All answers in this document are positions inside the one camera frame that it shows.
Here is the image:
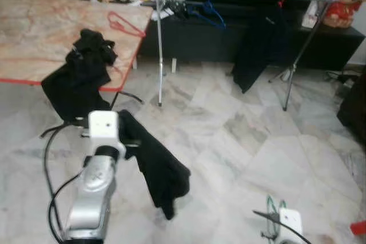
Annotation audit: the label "grey fabric sofa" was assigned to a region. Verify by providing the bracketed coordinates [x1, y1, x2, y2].
[337, 75, 366, 145]

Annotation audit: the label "red wire hanger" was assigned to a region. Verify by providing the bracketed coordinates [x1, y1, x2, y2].
[107, 11, 146, 38]

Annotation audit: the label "blue plastic hanger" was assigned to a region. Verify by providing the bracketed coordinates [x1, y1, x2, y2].
[192, 0, 227, 30]

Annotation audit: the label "dark navy shirt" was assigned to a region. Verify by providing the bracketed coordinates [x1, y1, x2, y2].
[231, 5, 291, 94]

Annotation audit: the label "green plastic hanger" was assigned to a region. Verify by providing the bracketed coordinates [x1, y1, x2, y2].
[265, 195, 288, 240]

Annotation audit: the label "black TV console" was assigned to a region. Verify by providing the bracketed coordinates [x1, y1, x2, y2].
[137, 1, 365, 72]

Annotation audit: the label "white tissue box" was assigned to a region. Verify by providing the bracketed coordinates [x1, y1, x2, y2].
[301, 1, 320, 29]

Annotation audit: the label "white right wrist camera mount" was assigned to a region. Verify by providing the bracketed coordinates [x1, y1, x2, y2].
[279, 208, 303, 244]

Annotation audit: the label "black garment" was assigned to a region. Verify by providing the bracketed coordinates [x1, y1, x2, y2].
[117, 109, 192, 221]
[41, 28, 119, 123]

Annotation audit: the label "white papers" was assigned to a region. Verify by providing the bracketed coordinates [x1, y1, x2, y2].
[150, 5, 172, 21]

